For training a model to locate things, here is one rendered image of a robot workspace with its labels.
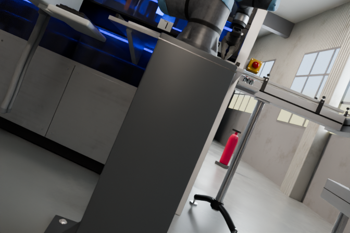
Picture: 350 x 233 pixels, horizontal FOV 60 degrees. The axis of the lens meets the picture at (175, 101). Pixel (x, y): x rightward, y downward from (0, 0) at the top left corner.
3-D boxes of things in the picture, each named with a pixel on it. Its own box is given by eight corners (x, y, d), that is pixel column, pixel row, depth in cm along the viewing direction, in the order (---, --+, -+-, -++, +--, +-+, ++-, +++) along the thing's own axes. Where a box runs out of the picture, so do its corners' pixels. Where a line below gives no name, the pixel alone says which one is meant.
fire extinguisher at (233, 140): (212, 161, 456) (227, 126, 455) (227, 167, 458) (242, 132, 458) (216, 165, 431) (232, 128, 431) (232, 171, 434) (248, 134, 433)
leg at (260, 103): (208, 204, 201) (253, 97, 200) (221, 210, 200) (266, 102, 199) (208, 208, 192) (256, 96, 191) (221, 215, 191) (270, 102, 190)
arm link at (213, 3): (215, 23, 93) (232, -18, 93) (179, 13, 100) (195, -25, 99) (226, 37, 104) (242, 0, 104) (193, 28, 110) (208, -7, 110)
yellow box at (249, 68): (245, 70, 187) (249, 59, 187) (256, 74, 186) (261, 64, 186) (247, 68, 179) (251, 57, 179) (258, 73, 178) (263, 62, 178)
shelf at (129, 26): (131, 41, 196) (133, 38, 196) (233, 83, 188) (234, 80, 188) (108, 18, 148) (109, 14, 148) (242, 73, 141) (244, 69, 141)
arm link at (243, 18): (250, 16, 153) (235, 10, 154) (246, 24, 153) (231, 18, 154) (248, 21, 161) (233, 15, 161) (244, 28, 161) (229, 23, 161)
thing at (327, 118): (234, 87, 190) (244, 63, 189) (232, 89, 205) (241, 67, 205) (341, 131, 182) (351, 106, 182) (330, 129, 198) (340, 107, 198)
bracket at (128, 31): (132, 63, 187) (140, 43, 187) (137, 64, 187) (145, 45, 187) (116, 52, 153) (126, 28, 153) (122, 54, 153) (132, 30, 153)
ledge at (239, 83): (235, 85, 194) (236, 82, 194) (254, 93, 193) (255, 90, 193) (237, 83, 180) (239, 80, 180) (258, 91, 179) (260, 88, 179)
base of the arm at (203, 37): (219, 61, 95) (232, 31, 95) (175, 40, 93) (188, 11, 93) (209, 64, 110) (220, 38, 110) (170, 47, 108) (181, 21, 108)
